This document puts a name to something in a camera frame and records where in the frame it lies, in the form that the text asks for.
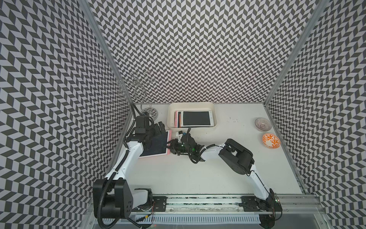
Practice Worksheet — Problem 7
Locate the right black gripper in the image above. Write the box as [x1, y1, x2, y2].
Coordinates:
[162, 138, 192, 156]

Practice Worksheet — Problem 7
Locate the pink edged writing tablet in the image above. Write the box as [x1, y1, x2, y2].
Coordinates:
[140, 130, 172, 158]

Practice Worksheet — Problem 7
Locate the white framed writing tablet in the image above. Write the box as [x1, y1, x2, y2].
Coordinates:
[180, 111, 214, 127]

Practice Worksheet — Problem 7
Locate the red framed writing tablet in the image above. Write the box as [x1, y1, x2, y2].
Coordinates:
[177, 111, 181, 128]

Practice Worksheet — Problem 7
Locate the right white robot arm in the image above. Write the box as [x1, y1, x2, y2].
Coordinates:
[166, 129, 283, 214]

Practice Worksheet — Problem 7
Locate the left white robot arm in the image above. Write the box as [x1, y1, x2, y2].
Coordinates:
[92, 115, 169, 221]

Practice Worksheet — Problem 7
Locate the cream storage box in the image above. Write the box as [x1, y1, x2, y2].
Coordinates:
[167, 102, 217, 131]

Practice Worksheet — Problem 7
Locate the pink tablet in box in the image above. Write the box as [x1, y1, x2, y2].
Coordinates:
[174, 111, 179, 128]

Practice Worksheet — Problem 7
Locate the clear glass bowl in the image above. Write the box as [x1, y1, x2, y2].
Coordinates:
[254, 118, 272, 132]

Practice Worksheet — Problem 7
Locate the orange patterned bowl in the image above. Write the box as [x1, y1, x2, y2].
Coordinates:
[262, 133, 281, 149]

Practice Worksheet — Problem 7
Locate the silver wire stand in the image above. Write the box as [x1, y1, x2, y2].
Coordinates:
[130, 72, 158, 121]

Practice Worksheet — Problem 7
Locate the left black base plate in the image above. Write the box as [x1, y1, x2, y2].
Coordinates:
[140, 196, 167, 212]

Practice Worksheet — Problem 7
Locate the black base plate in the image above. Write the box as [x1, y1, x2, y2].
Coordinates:
[239, 196, 283, 212]
[140, 196, 167, 212]

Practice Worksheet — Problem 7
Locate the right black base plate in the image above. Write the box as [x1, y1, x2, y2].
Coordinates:
[239, 196, 283, 212]

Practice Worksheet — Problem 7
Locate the black corrugated cable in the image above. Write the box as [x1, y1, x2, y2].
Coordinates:
[96, 148, 129, 229]

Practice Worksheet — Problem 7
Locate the aluminium front rail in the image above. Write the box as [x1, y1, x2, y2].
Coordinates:
[85, 194, 324, 215]

